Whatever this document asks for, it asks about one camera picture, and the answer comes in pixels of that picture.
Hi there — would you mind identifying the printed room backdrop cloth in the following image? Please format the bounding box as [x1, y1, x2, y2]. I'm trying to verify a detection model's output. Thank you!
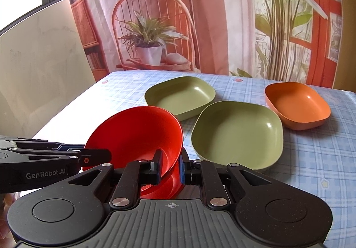
[69, 0, 342, 88]

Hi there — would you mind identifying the yellow wooden panel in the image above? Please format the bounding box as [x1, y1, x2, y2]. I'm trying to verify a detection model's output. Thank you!
[333, 0, 355, 92]

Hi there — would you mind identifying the orange square plate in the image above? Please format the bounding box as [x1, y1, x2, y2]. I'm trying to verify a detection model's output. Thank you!
[264, 82, 331, 131]

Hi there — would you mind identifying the green square plate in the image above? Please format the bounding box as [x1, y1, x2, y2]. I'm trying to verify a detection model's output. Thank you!
[191, 101, 284, 171]
[144, 76, 216, 121]

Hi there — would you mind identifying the red round bowl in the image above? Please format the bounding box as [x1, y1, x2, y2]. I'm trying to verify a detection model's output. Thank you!
[140, 162, 184, 200]
[85, 106, 183, 177]

